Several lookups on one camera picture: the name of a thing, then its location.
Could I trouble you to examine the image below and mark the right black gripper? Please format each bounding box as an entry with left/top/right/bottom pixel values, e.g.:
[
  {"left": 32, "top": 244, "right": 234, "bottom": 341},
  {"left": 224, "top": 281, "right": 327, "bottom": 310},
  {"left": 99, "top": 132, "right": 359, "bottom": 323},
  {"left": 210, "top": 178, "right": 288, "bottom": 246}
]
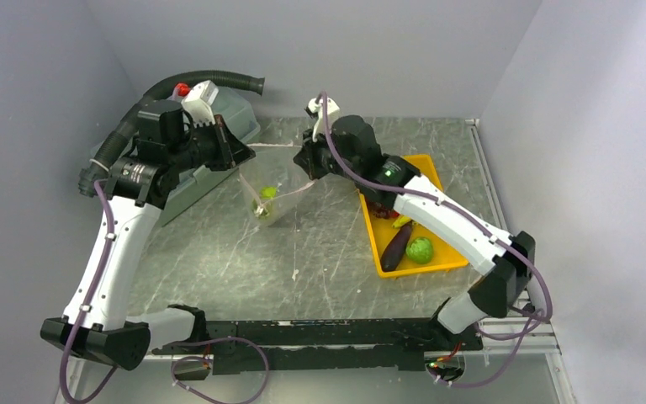
[{"left": 296, "top": 122, "right": 362, "bottom": 181}]

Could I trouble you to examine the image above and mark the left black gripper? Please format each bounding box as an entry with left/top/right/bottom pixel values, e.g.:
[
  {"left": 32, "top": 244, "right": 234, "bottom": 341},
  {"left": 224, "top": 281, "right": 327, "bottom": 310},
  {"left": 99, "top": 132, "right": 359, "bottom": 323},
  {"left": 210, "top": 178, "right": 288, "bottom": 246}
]
[{"left": 167, "top": 114, "right": 254, "bottom": 173}]

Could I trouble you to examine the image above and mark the clear pink zip top bag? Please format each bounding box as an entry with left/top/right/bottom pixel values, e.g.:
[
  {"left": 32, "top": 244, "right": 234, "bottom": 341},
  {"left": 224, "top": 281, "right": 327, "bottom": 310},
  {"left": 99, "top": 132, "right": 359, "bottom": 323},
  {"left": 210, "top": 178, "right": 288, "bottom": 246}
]
[{"left": 238, "top": 143, "right": 315, "bottom": 226}]

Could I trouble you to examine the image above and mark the green white celery stalk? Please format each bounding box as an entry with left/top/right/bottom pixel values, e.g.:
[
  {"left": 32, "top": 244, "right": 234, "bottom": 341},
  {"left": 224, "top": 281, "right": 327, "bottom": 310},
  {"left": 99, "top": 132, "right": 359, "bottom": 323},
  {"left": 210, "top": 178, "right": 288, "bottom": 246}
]
[{"left": 252, "top": 187, "right": 278, "bottom": 220}]

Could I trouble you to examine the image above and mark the yellow banana bunch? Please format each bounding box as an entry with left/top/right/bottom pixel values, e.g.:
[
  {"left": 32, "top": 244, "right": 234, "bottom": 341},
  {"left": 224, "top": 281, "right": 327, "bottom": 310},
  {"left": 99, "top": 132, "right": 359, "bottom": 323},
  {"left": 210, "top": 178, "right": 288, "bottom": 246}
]
[{"left": 392, "top": 215, "right": 414, "bottom": 229}]

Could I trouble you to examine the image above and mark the purple eggplant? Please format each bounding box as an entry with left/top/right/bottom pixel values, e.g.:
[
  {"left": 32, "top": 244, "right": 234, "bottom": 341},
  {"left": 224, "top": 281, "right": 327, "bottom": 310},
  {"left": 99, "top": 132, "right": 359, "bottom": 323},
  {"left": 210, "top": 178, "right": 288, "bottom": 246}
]
[{"left": 380, "top": 223, "right": 413, "bottom": 273}]

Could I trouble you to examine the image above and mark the yellow plastic tray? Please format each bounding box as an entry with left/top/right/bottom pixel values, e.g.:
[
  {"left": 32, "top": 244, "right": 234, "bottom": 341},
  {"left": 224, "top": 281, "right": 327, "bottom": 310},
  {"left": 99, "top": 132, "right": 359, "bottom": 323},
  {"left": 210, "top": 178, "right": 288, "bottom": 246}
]
[{"left": 358, "top": 154, "right": 470, "bottom": 279}]

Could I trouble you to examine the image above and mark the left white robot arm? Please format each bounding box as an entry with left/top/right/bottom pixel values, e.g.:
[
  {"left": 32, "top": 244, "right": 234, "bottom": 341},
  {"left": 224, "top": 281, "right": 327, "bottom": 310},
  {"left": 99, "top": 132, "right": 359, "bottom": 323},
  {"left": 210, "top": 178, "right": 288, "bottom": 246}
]
[{"left": 40, "top": 100, "right": 255, "bottom": 370}]

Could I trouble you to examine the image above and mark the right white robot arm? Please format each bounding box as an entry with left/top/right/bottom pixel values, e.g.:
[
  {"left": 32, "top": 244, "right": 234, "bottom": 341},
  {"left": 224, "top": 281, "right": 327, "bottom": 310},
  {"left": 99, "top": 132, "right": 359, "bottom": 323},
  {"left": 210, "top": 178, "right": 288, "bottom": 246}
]
[{"left": 294, "top": 115, "right": 533, "bottom": 349}]

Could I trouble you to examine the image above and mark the clear lidded storage box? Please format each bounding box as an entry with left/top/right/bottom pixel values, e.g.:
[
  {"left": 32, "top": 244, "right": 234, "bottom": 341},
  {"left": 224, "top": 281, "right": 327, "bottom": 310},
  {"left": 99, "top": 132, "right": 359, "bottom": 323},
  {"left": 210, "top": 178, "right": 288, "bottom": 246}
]
[{"left": 91, "top": 84, "right": 261, "bottom": 226}]

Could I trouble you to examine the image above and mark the purple grape bunch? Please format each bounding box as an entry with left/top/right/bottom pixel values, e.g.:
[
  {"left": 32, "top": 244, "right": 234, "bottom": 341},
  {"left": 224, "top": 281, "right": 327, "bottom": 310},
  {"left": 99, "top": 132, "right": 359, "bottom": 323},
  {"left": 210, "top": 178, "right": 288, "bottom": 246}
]
[{"left": 367, "top": 202, "right": 398, "bottom": 220}]

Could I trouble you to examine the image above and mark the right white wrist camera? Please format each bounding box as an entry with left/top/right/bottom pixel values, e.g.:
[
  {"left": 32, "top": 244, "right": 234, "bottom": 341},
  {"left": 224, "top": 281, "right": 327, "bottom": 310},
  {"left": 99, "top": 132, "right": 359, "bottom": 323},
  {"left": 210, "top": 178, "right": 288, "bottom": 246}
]
[{"left": 304, "top": 97, "right": 341, "bottom": 142}]

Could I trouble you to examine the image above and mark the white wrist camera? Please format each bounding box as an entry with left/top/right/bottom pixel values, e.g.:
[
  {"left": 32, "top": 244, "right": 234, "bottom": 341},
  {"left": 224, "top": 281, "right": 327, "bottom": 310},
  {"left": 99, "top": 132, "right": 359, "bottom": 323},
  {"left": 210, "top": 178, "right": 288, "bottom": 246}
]
[
  {"left": 172, "top": 80, "right": 219, "bottom": 125},
  {"left": 304, "top": 97, "right": 341, "bottom": 142}
]

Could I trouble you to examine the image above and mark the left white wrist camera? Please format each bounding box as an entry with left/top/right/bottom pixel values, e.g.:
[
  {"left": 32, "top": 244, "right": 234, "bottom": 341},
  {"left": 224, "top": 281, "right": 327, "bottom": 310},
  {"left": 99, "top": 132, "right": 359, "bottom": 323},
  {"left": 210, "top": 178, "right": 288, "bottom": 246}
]
[{"left": 172, "top": 80, "right": 219, "bottom": 125}]

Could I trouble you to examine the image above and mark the black corrugated hose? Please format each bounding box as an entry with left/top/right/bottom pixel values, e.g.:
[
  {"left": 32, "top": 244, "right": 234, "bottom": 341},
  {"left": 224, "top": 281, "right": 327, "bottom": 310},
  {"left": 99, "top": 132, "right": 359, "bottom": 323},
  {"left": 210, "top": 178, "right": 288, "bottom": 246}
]
[{"left": 77, "top": 70, "right": 266, "bottom": 199}]

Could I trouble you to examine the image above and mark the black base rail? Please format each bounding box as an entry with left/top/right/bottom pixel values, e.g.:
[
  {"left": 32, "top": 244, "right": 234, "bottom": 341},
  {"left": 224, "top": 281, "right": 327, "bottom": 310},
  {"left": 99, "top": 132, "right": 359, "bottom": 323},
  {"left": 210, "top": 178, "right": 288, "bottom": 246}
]
[{"left": 154, "top": 317, "right": 483, "bottom": 375}]

